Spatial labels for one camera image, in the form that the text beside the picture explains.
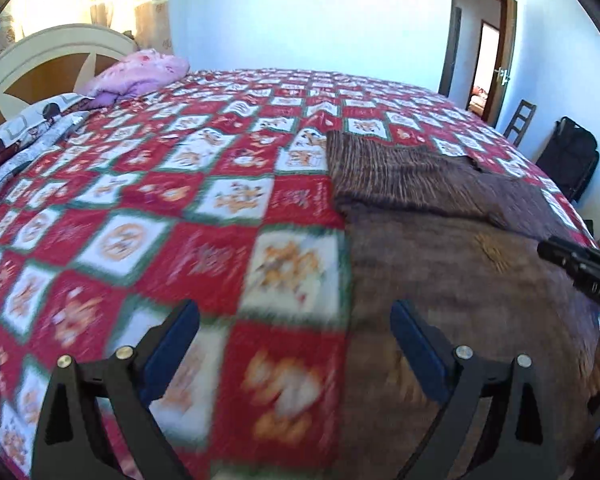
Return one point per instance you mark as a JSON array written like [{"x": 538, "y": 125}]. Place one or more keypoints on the cream wooden headboard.
[{"x": 57, "y": 60}]

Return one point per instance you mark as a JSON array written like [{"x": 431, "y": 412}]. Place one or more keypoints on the grey patterned pillow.
[{"x": 36, "y": 128}]

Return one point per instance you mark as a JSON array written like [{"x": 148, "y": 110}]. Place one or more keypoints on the brown wooden door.
[{"x": 479, "y": 55}]

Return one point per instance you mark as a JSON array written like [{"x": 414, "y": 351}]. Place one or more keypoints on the brown striped knit sweater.
[{"x": 459, "y": 243}]

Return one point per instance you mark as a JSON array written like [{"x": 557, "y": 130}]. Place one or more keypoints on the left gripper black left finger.
[{"x": 71, "y": 440}]

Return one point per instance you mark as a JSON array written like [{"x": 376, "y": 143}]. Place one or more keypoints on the pink crumpled blanket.
[{"x": 136, "y": 74}]

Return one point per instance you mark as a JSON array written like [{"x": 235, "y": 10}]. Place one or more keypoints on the red patchwork bedspread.
[{"x": 215, "y": 189}]

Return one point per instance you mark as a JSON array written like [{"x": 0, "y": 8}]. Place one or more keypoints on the wooden chair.
[{"x": 519, "y": 123}]

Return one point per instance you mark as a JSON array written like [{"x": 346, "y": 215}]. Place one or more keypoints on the yellow patterned curtain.
[{"x": 145, "y": 21}]

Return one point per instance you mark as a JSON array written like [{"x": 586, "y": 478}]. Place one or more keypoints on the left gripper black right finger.
[{"x": 498, "y": 402}]

